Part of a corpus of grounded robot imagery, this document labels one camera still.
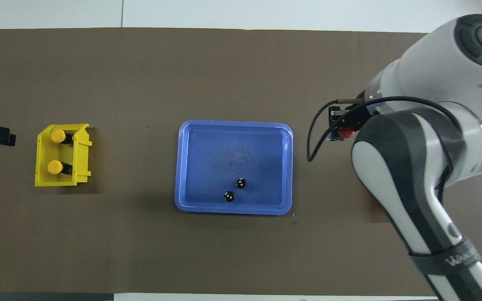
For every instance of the yellow plastic parts bin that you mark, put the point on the yellow plastic parts bin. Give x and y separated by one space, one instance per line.
81 154

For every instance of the black cylindrical capacitor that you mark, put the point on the black cylindrical capacitor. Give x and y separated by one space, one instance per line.
229 196
240 183

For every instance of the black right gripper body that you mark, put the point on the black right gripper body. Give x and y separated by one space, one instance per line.
355 119

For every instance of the brown paper table mat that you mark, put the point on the brown paper table mat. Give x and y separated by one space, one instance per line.
140 75

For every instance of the red push button switch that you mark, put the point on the red push button switch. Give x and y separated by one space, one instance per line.
345 133

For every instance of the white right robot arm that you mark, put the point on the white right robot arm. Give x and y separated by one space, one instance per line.
433 54

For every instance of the blue plastic tray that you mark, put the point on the blue plastic tray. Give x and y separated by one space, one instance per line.
207 167

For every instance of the yellow push button switch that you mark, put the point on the yellow push button switch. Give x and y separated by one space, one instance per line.
58 136
55 167

